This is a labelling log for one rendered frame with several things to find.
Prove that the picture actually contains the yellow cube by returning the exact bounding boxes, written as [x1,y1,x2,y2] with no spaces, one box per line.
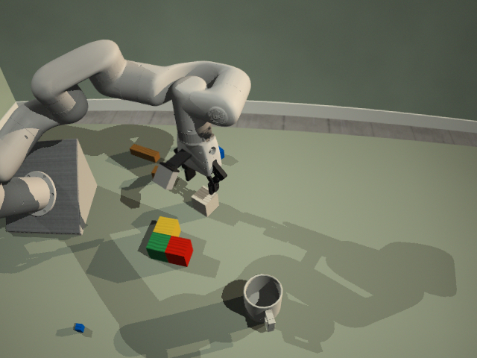
[153,216,180,237]

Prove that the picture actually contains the grey mug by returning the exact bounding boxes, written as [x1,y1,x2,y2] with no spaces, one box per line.
[244,274,282,332]

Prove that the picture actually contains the red cube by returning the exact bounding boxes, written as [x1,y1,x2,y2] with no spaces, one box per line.
[165,236,193,267]

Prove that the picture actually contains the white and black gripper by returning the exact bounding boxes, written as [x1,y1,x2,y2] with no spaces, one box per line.
[174,135,227,195]

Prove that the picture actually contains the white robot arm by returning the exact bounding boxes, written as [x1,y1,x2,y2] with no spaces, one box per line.
[0,40,251,219]

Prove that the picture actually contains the green cube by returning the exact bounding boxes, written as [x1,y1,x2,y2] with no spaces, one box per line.
[146,232,171,263]

